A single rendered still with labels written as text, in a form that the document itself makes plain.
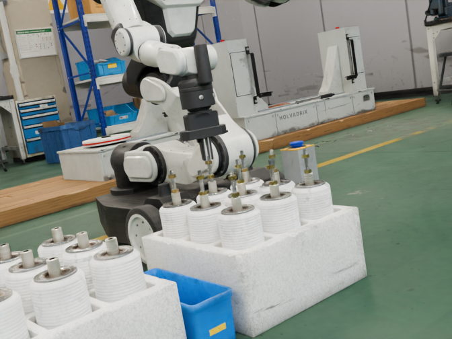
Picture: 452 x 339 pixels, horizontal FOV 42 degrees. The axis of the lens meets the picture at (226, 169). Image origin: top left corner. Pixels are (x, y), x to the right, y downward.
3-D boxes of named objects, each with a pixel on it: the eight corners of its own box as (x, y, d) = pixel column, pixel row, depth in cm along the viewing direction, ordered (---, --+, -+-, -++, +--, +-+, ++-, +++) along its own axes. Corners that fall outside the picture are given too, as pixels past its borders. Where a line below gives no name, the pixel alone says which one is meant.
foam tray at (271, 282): (153, 303, 152) (140, 237, 149) (261, 256, 176) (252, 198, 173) (253, 338, 122) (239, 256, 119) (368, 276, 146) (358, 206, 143)
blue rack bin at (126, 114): (88, 128, 668) (84, 110, 665) (117, 122, 693) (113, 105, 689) (110, 126, 631) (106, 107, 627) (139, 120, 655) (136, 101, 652)
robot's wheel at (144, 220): (131, 266, 189) (119, 206, 186) (144, 260, 192) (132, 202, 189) (165, 274, 174) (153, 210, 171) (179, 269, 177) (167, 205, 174)
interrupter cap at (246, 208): (229, 208, 134) (228, 205, 134) (259, 206, 131) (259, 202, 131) (215, 217, 127) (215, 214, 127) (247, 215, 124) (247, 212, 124)
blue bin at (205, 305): (126, 330, 137) (116, 282, 135) (164, 313, 144) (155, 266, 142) (202, 365, 114) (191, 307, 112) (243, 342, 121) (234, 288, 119)
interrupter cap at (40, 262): (3, 271, 112) (2, 268, 112) (40, 258, 117) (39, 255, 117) (17, 277, 106) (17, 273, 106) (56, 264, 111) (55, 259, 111)
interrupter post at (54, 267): (46, 278, 103) (42, 259, 102) (59, 273, 104) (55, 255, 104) (52, 280, 101) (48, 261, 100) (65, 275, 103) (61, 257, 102)
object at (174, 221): (167, 272, 153) (154, 206, 150) (200, 263, 156) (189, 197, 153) (177, 282, 144) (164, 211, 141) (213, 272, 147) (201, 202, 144)
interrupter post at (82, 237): (76, 249, 119) (73, 234, 119) (87, 245, 121) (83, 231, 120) (82, 251, 117) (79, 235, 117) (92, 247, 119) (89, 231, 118)
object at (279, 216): (274, 281, 133) (261, 204, 130) (262, 270, 142) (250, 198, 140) (313, 272, 135) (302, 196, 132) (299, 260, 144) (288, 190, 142)
